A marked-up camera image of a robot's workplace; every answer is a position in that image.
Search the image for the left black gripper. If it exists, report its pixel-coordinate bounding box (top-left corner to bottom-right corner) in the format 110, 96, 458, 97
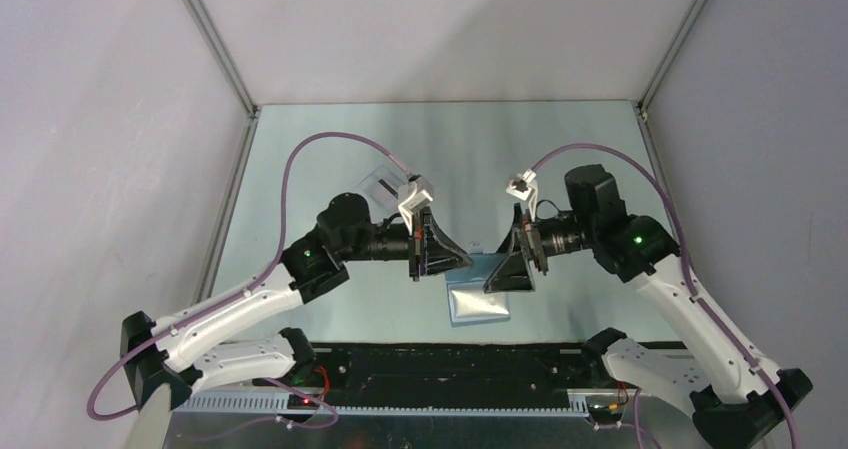
338, 206, 473, 281

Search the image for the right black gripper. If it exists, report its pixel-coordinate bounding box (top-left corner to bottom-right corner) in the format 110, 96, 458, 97
483, 203, 596, 293

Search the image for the blue leather card holder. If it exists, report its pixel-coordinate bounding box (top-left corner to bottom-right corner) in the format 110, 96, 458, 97
445, 253, 511, 327

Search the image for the clear plastic card box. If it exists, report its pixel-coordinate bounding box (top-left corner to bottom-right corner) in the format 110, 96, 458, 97
356, 165, 406, 212

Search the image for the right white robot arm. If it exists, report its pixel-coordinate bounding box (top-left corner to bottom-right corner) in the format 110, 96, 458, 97
484, 164, 812, 448

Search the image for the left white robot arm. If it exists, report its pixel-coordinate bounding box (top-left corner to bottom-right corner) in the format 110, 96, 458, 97
121, 193, 472, 408

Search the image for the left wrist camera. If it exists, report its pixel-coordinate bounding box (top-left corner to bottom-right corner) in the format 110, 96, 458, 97
397, 175, 435, 216

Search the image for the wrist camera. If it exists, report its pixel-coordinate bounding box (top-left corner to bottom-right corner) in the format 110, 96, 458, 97
505, 168, 538, 202
397, 175, 435, 216

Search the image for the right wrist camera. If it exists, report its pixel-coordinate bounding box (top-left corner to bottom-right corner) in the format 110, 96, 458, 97
505, 168, 538, 202

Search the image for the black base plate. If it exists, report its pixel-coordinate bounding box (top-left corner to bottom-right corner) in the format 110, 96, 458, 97
280, 343, 625, 410

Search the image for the aluminium frame rail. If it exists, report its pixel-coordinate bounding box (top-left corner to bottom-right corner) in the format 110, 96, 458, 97
182, 0, 259, 119

